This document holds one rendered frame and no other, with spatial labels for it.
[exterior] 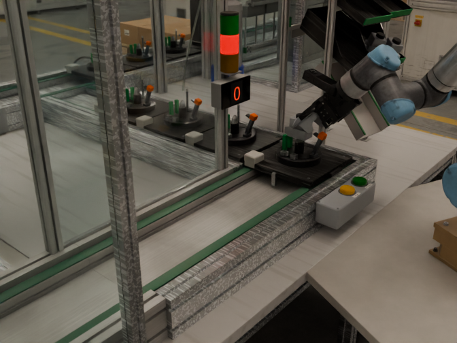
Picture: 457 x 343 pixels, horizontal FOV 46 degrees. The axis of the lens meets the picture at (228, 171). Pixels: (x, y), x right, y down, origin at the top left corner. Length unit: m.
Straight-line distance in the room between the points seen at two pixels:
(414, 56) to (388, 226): 4.49
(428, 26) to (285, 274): 4.75
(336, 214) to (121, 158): 0.74
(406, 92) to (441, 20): 4.41
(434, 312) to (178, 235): 0.62
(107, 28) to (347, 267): 0.87
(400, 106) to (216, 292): 0.63
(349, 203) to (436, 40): 4.49
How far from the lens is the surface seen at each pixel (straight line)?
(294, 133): 1.62
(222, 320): 1.20
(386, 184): 1.81
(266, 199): 1.53
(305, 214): 1.42
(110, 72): 0.78
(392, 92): 1.40
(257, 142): 1.77
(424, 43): 5.91
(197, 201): 1.48
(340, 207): 1.43
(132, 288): 0.94
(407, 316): 1.27
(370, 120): 1.87
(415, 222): 1.62
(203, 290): 1.16
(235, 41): 1.45
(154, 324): 1.11
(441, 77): 1.45
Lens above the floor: 1.64
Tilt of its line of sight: 25 degrees down
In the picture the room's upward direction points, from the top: straight up
